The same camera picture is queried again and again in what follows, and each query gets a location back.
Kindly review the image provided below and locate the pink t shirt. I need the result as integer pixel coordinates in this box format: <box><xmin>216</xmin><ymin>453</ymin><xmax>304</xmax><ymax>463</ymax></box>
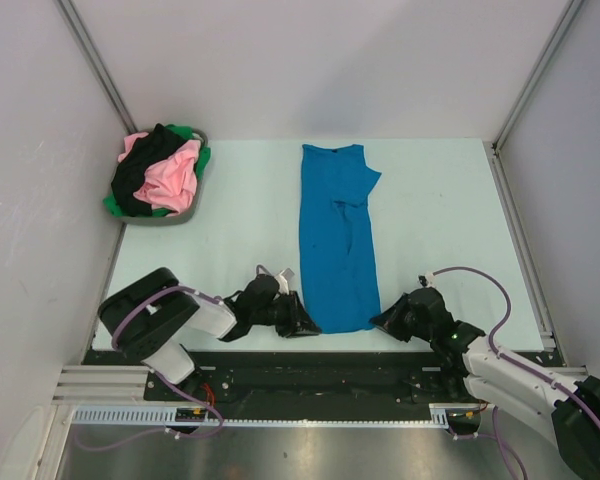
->
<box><xmin>118</xmin><ymin>132</ymin><xmax>202</xmax><ymax>214</ymax></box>

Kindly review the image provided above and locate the grey laundry basket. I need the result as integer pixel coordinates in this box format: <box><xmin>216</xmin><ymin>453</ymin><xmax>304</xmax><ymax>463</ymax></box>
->
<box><xmin>103</xmin><ymin>124</ymin><xmax>211</xmax><ymax>227</ymax></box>

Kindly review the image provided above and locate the aluminium frame rail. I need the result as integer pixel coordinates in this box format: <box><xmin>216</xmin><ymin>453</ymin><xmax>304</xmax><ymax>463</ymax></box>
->
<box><xmin>55</xmin><ymin>363</ymin><xmax>577</xmax><ymax>410</ymax></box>

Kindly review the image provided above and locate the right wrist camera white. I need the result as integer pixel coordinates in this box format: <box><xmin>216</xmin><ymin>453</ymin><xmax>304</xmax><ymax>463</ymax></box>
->
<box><xmin>418</xmin><ymin>272</ymin><xmax>435</xmax><ymax>288</ymax></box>

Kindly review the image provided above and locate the blue t shirt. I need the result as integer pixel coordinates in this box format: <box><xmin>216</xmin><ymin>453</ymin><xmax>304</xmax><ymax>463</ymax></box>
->
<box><xmin>299</xmin><ymin>144</ymin><xmax>381</xmax><ymax>334</ymax></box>

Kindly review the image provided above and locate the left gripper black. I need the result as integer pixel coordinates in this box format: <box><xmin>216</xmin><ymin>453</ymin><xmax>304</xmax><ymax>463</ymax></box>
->
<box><xmin>251</xmin><ymin>291</ymin><xmax>320</xmax><ymax>339</ymax></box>

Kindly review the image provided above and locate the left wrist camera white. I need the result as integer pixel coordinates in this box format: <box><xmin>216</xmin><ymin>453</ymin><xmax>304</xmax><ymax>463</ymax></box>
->
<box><xmin>274</xmin><ymin>268</ymin><xmax>295</xmax><ymax>295</ymax></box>

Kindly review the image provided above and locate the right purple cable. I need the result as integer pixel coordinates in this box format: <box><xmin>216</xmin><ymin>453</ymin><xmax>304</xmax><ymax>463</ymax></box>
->
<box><xmin>427</xmin><ymin>265</ymin><xmax>600</xmax><ymax>480</ymax></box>

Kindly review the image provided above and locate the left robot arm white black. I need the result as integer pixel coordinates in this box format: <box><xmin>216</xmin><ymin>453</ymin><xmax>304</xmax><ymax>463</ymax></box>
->
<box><xmin>98</xmin><ymin>265</ymin><xmax>322</xmax><ymax>400</ymax></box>

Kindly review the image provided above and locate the white slotted cable duct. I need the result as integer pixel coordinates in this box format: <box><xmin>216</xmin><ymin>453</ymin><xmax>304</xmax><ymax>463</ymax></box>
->
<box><xmin>72</xmin><ymin>404</ymin><xmax>454</xmax><ymax>429</ymax></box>

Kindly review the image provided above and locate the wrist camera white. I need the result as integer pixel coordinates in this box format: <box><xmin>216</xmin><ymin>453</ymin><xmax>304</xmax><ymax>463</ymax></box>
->
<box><xmin>274</xmin><ymin>268</ymin><xmax>295</xmax><ymax>295</ymax></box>
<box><xmin>418</xmin><ymin>272</ymin><xmax>435</xmax><ymax>288</ymax></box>

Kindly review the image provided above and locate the green t shirt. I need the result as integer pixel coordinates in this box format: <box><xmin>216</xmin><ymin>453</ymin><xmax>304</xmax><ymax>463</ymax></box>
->
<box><xmin>103</xmin><ymin>123</ymin><xmax>213</xmax><ymax>219</ymax></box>

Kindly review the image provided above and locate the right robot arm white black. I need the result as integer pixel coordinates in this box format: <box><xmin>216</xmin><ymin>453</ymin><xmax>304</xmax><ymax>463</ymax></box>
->
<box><xmin>370</xmin><ymin>288</ymin><xmax>600</xmax><ymax>479</ymax></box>

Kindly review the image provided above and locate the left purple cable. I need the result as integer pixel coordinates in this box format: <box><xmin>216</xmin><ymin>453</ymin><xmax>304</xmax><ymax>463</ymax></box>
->
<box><xmin>72</xmin><ymin>264</ymin><xmax>281</xmax><ymax>451</ymax></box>

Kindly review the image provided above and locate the black t shirt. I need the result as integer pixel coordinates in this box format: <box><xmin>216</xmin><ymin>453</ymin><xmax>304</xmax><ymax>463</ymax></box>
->
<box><xmin>111</xmin><ymin>124</ymin><xmax>185</xmax><ymax>217</ymax></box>

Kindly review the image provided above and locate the purple cable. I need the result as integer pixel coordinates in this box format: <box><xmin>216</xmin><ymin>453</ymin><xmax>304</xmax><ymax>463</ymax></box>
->
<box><xmin>427</xmin><ymin>265</ymin><xmax>600</xmax><ymax>480</ymax></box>
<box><xmin>72</xmin><ymin>264</ymin><xmax>281</xmax><ymax>451</ymax></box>

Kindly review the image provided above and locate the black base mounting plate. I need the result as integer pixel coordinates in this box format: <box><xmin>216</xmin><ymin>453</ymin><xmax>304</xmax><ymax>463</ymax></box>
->
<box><xmin>82</xmin><ymin>349</ymin><xmax>561</xmax><ymax>421</ymax></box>

